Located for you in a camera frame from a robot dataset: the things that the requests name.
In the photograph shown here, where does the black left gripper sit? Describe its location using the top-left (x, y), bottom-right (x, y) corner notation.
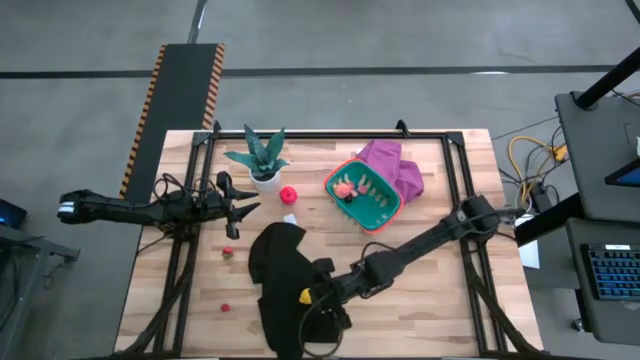
top-left (211, 170), bottom-right (262, 240)

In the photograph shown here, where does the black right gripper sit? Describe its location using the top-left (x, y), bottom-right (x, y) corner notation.
top-left (309, 257), bottom-right (354, 332)

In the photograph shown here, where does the white plant pot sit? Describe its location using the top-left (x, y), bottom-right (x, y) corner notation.
top-left (248, 169), bottom-right (283, 193)

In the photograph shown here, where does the green spiky artificial plant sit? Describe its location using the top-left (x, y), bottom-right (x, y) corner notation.
top-left (223, 123), bottom-right (290, 181)

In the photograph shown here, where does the black cloth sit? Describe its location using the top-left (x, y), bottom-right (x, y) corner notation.
top-left (248, 222), bottom-right (346, 360)

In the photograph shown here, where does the teal basket with orange rim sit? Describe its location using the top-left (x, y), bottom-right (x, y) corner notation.
top-left (323, 158), bottom-right (404, 235)

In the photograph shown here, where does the black mat with hazard stripes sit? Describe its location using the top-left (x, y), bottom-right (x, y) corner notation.
top-left (117, 43), bottom-right (226, 205)

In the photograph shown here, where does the purple cloth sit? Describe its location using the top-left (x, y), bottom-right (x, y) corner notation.
top-left (355, 139), bottom-right (425, 205)

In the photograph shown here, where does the white paper sheet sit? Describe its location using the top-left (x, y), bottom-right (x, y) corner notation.
top-left (517, 239), bottom-right (541, 270)

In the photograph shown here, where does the grey metal stand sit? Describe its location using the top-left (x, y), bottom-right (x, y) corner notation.
top-left (0, 223), bottom-right (81, 360)

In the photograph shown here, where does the black desk beam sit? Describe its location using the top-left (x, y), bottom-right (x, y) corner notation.
top-left (513, 193), bottom-right (584, 247)

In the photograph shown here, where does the black device with blue light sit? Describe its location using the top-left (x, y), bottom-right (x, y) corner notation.
top-left (0, 198), bottom-right (28, 230)

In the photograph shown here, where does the grey desk with keyboard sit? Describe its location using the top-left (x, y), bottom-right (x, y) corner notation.
top-left (564, 217), bottom-right (640, 346)

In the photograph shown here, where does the backlit black keyboard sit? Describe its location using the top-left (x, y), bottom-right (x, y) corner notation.
top-left (580, 243), bottom-right (640, 302)

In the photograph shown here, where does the grey desk with tablet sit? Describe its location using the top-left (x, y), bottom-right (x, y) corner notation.
top-left (554, 91), bottom-right (640, 224)

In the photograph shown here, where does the tablet with blue screen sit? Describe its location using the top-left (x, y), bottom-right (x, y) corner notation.
top-left (603, 158), bottom-right (640, 189)

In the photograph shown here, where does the black diagonal pole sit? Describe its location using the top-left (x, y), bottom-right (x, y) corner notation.
top-left (573, 47), bottom-right (640, 110)

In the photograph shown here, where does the black right arm cable loop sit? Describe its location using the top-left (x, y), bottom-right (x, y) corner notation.
top-left (298, 292), bottom-right (346, 359)

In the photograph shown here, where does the black aluminium table frame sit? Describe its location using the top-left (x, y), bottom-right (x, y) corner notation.
top-left (117, 119), bottom-right (546, 359)

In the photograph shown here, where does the yellow cable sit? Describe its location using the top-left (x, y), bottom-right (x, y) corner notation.
top-left (507, 135), bottom-right (569, 202)

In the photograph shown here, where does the thin black floor cable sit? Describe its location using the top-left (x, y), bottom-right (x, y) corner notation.
top-left (491, 116), bottom-right (560, 141)

